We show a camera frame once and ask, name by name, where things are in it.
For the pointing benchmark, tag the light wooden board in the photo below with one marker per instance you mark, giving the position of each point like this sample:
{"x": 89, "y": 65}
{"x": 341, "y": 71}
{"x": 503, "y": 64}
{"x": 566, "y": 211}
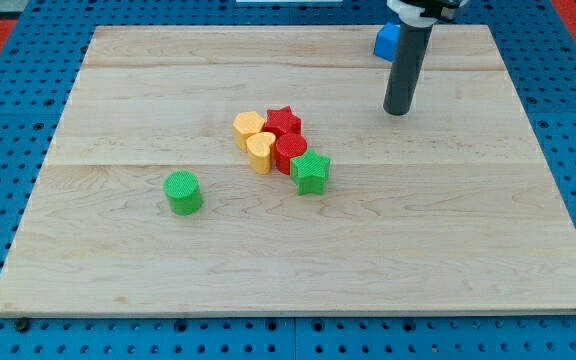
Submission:
{"x": 449, "y": 210}

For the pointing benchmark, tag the red cylinder block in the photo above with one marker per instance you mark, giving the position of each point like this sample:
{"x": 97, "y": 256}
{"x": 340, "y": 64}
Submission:
{"x": 287, "y": 147}

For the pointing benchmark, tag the green star block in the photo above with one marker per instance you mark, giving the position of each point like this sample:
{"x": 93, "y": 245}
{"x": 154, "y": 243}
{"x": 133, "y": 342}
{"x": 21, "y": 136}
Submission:
{"x": 310, "y": 172}

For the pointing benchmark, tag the white black robot arm flange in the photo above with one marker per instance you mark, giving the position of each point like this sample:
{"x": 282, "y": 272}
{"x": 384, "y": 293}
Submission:
{"x": 425, "y": 13}

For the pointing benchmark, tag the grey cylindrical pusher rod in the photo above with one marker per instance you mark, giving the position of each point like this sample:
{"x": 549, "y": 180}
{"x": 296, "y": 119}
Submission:
{"x": 406, "y": 68}

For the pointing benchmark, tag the green cylinder block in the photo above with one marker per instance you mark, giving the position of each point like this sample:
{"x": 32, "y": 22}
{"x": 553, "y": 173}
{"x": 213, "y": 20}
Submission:
{"x": 183, "y": 193}

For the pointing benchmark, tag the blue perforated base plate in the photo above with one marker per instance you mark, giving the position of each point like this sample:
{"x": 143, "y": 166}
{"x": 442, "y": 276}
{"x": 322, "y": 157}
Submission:
{"x": 38, "y": 65}

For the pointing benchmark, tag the blue cube block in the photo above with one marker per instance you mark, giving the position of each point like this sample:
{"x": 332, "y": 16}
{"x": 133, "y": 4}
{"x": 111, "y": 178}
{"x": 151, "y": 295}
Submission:
{"x": 386, "y": 42}

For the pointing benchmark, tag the yellow hexagon block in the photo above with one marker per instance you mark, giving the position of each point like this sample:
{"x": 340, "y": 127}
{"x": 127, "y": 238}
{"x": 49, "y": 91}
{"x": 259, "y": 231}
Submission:
{"x": 244, "y": 126}

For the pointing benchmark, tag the yellow heart block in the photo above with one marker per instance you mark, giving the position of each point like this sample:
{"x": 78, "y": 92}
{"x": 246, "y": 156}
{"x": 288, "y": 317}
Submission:
{"x": 260, "y": 150}

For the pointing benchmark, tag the red star block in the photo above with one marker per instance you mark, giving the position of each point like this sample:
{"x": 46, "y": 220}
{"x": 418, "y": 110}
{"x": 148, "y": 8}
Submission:
{"x": 282, "y": 121}

